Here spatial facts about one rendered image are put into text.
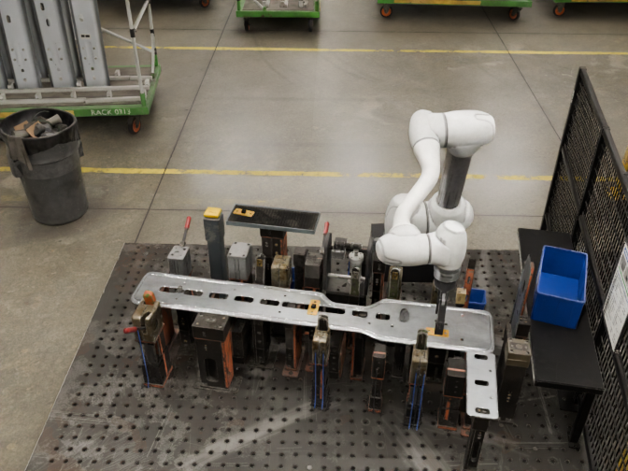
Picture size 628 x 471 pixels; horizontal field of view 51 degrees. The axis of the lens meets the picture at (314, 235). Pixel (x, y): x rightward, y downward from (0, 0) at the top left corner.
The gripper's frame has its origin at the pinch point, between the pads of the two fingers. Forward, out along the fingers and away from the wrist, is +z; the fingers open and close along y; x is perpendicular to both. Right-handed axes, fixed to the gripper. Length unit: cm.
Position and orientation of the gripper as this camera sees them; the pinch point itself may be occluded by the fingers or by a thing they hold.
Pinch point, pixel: (439, 319)
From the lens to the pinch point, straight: 244.3
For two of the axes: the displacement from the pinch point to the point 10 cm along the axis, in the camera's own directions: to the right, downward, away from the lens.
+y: -1.8, 5.8, -7.9
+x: 9.8, 1.1, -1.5
